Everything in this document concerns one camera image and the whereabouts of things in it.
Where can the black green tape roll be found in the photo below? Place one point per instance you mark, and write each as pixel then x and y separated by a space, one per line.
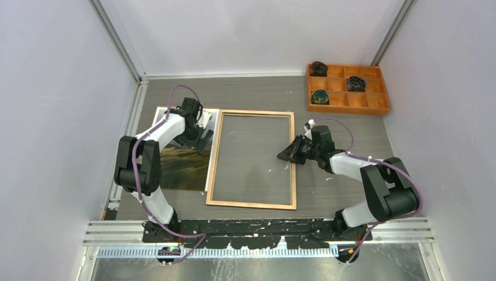
pixel 319 97

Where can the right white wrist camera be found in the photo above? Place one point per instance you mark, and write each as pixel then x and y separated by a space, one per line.
pixel 308 127

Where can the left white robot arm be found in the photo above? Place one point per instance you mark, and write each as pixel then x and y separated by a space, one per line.
pixel 138 163

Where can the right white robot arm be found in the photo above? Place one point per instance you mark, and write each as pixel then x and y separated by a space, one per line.
pixel 388 191

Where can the orange compartment tray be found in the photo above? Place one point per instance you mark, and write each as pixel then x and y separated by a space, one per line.
pixel 372 102

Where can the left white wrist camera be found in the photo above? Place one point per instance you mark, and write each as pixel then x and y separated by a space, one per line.
pixel 204 119

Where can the aluminium front rail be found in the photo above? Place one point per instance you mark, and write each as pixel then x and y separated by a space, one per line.
pixel 123 239

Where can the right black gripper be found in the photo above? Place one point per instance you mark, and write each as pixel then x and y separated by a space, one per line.
pixel 288 154

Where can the black tape roll middle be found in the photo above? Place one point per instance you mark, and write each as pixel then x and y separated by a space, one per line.
pixel 356 84

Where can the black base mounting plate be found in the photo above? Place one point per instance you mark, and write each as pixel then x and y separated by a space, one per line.
pixel 310 233

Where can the landscape photo print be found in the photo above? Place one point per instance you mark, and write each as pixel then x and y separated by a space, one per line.
pixel 182 168

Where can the wooden picture frame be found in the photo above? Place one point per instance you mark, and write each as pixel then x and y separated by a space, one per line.
pixel 244 170

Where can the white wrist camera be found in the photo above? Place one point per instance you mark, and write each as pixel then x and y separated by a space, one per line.
pixel 204 119
pixel 308 127

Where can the black tape roll back left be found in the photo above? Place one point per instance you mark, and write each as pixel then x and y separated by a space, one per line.
pixel 318 69

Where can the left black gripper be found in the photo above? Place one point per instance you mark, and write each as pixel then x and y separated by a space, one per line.
pixel 197 144

